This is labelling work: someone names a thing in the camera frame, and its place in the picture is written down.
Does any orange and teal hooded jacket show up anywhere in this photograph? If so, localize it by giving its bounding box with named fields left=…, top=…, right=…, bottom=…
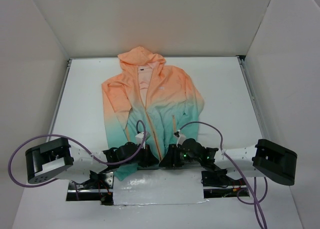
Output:
left=101, top=45, right=206, bottom=182

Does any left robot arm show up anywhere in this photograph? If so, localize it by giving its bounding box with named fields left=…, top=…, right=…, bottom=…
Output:
left=25, top=137, right=139, bottom=189

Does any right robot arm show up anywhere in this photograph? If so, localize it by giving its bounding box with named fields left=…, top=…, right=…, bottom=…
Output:
left=159, top=138, right=298, bottom=186

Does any white taped front panel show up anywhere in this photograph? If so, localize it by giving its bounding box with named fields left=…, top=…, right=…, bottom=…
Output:
left=113, top=167, right=206, bottom=206

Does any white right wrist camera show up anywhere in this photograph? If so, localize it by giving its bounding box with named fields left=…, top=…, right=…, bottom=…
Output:
left=174, top=129, right=187, bottom=146

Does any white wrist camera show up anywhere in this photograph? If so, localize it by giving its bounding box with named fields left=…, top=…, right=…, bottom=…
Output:
left=135, top=131, right=150, bottom=148
left=174, top=129, right=187, bottom=146

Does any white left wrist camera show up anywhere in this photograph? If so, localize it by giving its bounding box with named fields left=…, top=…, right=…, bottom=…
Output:
left=135, top=131, right=150, bottom=148

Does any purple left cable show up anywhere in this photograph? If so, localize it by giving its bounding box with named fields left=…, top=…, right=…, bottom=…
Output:
left=8, top=119, right=147, bottom=200

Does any purple cable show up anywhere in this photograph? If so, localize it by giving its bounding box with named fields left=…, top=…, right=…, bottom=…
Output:
left=8, top=119, right=147, bottom=200
left=176, top=121, right=268, bottom=229

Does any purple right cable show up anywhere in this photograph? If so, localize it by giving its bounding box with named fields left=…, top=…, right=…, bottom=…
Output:
left=176, top=121, right=268, bottom=229

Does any aluminium table frame rail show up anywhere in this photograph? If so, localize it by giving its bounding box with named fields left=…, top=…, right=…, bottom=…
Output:
left=236, top=55, right=269, bottom=139

